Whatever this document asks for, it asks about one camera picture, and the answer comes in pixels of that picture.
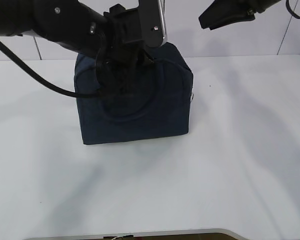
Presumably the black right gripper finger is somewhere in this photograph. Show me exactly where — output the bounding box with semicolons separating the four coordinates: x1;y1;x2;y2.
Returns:
202;12;255;30
198;0;250;27

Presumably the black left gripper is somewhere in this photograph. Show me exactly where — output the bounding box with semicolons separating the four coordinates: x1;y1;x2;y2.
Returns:
97;6;155;96

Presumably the navy blue lunch bag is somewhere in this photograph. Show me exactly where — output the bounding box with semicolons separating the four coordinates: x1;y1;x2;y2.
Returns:
76;42;194;145

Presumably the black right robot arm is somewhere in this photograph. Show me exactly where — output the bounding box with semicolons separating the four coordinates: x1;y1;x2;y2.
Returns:
198;0;278;30

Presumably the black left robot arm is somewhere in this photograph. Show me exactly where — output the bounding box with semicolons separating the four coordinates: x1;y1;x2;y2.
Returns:
0;0;167;98

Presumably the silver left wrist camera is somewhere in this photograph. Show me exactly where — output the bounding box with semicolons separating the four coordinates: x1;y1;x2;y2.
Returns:
137;0;168;48

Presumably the dark blue cable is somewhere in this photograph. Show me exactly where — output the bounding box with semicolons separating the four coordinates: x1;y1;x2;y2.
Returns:
286;0;300;19

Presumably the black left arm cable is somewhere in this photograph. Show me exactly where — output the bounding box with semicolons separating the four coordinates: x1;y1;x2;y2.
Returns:
0;33;111;99

